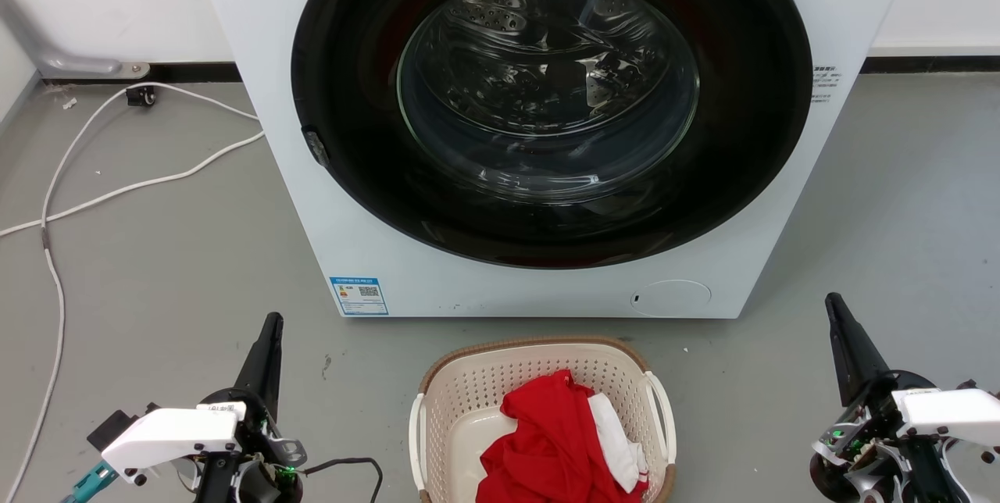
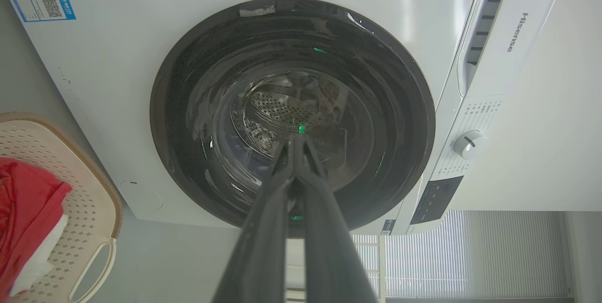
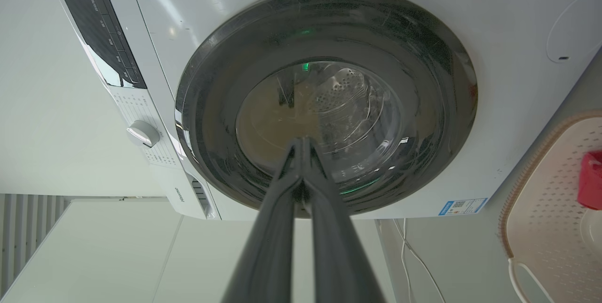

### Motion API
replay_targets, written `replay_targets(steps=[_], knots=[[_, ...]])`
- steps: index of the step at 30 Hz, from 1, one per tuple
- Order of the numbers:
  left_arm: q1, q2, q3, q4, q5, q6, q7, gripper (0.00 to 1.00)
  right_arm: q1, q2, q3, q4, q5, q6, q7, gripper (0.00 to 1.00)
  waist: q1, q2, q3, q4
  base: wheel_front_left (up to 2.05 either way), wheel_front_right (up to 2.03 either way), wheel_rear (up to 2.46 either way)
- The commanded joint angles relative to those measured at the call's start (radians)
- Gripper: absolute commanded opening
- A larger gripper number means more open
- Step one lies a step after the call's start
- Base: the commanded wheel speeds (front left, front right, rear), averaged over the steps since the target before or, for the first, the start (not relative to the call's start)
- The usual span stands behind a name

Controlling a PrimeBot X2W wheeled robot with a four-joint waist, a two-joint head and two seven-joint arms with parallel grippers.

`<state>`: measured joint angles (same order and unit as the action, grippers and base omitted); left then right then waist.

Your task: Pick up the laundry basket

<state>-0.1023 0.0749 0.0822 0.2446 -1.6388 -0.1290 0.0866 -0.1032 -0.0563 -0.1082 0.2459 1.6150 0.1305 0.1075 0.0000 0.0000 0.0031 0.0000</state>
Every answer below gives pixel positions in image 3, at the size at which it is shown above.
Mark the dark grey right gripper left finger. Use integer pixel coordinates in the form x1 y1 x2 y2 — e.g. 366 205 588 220
221 138 304 303

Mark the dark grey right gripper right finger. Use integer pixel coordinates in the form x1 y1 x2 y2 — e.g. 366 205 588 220
301 137 387 303

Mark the beige perforated laundry basket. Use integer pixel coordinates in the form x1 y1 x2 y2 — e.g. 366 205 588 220
499 110 602 303

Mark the blue energy label sticker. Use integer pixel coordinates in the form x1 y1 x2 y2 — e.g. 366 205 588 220
438 198 488 216

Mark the white cabinet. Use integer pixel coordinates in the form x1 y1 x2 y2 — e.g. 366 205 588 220
0 198 396 303

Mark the silver washing machine dial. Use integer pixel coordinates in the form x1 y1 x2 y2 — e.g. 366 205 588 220
127 120 160 148

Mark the dark round washing machine door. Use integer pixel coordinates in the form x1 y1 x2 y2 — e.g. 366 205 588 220
174 0 478 219

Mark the white front-load washing machine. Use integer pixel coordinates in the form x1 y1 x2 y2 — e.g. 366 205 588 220
46 0 602 222

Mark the red cloth item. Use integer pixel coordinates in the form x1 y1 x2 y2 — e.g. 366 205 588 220
577 151 602 210

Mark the black washing machine control panel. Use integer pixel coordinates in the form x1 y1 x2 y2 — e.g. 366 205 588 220
58 0 148 90

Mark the white power cable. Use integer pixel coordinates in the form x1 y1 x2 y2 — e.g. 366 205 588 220
392 219 446 303

